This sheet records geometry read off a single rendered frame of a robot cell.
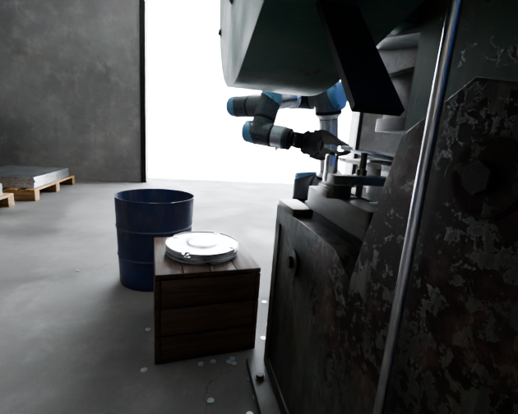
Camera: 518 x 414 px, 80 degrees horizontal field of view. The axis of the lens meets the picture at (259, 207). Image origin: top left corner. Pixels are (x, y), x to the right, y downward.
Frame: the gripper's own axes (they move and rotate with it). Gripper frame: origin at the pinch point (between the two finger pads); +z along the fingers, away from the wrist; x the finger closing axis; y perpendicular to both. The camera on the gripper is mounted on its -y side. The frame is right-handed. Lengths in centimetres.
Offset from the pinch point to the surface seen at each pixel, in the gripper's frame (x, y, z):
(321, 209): 14.7, -20.2, 1.0
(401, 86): -16.7, -12.8, 11.1
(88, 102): 7, 229, -423
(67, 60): -45, 214, -447
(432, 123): -6, -54, 18
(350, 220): 12.6, -31.2, 9.4
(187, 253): 48, -5, -48
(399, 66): -20.4, -15.5, 9.7
